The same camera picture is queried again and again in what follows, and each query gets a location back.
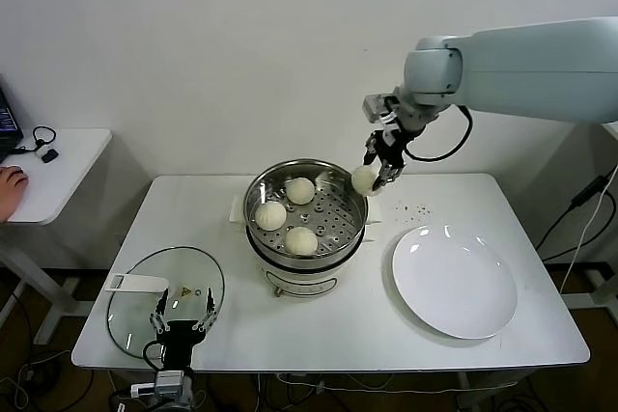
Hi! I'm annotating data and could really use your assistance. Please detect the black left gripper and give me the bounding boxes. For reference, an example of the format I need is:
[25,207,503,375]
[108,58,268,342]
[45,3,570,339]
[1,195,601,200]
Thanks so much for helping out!
[148,286,217,370]

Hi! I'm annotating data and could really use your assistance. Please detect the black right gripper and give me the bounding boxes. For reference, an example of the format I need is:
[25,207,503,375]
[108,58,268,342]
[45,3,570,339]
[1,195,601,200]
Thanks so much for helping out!
[362,129,411,191]

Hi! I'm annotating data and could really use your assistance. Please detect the white steamed baozi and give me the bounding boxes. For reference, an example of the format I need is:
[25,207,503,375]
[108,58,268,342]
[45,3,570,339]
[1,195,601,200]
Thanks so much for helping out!
[351,165,382,198]
[254,202,288,233]
[285,178,316,206]
[284,227,319,257]

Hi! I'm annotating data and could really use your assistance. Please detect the stainless steel steamer basket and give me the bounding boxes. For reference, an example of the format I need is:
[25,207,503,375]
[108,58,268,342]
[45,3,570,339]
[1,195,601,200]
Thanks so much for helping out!
[230,158,382,259]

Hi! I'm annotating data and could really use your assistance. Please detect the person's hand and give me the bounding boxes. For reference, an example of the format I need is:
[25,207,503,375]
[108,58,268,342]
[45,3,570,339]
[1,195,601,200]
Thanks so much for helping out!
[0,165,29,225]

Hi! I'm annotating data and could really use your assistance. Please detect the dark crumbs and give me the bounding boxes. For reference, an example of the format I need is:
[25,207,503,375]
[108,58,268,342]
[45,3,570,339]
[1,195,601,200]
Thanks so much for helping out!
[390,202,432,216]

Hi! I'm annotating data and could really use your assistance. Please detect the white electric cooker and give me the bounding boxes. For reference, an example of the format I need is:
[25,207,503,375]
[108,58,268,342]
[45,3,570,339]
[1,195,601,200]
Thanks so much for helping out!
[244,218,376,298]

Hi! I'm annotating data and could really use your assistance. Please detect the white round plate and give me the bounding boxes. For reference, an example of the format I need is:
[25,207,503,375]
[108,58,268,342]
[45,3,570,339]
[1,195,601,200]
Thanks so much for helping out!
[391,224,519,340]

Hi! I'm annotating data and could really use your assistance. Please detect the black earphones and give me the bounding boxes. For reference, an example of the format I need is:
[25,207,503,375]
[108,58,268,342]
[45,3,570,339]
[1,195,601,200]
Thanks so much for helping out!
[4,125,58,158]

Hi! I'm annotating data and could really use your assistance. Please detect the black laptop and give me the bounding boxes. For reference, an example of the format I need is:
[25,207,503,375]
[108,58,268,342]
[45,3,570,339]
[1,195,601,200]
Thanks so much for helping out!
[0,73,24,165]

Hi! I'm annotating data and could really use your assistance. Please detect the glass lid with white handle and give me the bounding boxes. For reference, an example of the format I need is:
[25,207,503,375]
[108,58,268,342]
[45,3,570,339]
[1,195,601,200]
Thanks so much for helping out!
[103,246,226,360]

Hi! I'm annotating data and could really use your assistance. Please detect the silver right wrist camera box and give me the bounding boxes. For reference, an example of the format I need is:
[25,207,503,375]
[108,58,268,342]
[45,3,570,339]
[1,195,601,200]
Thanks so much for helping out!
[361,93,402,124]

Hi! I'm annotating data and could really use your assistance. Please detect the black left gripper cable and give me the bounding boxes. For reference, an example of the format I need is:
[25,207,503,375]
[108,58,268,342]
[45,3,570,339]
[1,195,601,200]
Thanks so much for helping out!
[143,340,165,370]

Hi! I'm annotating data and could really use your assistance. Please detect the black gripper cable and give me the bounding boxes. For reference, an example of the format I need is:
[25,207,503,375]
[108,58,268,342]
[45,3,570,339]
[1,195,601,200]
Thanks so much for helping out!
[403,105,474,162]
[143,340,165,370]

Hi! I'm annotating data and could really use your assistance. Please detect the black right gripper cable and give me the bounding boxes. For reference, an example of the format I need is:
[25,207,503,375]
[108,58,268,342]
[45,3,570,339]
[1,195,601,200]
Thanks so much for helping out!
[403,105,474,162]

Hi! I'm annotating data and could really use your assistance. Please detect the black power cable with adapter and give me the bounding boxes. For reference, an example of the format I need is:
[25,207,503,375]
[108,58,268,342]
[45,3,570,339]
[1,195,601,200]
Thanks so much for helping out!
[533,173,618,263]

